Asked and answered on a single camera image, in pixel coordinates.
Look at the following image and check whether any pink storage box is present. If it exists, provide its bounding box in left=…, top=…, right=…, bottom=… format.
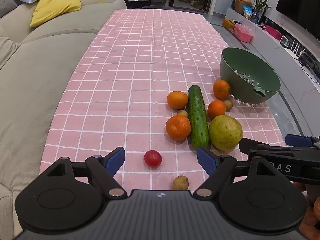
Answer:
left=233, top=23, right=253, bottom=43

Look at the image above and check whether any green potted plant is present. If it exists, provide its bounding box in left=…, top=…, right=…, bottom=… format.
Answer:
left=251, top=0, right=278, bottom=23

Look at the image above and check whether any black television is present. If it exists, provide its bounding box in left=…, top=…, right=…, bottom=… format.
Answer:
left=275, top=0, right=320, bottom=34

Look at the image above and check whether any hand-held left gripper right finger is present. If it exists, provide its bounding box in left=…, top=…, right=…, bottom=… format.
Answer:
left=193, top=147, right=277, bottom=197

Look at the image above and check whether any orange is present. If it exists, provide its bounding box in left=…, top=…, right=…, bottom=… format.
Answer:
left=167, top=91, right=189, bottom=110
left=212, top=79, right=231, bottom=100
left=207, top=100, right=226, bottom=121
left=165, top=115, right=192, bottom=141

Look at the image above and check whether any large yellow-green pear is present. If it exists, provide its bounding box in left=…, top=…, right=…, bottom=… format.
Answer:
left=208, top=115, right=243, bottom=152

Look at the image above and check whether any white low TV bench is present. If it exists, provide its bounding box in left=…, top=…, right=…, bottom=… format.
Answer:
left=226, top=7, right=320, bottom=105

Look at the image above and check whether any yellow pillow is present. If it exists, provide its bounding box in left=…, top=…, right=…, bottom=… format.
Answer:
left=29, top=0, right=82, bottom=28

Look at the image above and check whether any blue snack bag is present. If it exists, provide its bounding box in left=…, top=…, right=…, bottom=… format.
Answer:
left=242, top=4, right=253, bottom=19

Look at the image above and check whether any white router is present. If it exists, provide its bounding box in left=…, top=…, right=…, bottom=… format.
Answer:
left=287, top=39, right=307, bottom=60

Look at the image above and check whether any green cucumber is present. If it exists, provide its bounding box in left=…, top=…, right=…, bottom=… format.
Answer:
left=187, top=85, right=209, bottom=150

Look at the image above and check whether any pink checked tablecloth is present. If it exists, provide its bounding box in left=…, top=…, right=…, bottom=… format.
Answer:
left=39, top=9, right=288, bottom=195

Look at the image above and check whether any yellow box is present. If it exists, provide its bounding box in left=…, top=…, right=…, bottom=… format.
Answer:
left=222, top=18, right=237, bottom=32

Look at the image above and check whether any green colander bowl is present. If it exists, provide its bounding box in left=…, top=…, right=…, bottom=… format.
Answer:
left=220, top=47, right=281, bottom=105

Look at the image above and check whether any red tomato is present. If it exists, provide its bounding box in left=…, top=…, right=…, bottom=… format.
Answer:
left=144, top=150, right=162, bottom=168

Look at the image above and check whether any person's right hand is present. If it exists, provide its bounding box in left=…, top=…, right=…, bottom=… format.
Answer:
left=292, top=181, right=320, bottom=235

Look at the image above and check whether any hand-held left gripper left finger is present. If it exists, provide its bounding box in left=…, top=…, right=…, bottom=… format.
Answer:
left=46, top=146, right=128, bottom=198

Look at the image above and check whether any small pink box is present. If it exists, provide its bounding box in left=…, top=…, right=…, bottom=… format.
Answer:
left=265, top=25, right=283, bottom=40

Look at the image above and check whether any beige sofa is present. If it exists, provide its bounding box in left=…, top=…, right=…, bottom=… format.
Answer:
left=0, top=0, right=128, bottom=240

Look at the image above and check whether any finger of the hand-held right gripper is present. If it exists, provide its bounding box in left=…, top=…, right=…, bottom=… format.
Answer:
left=239, top=137, right=320, bottom=157
left=285, top=134, right=320, bottom=148

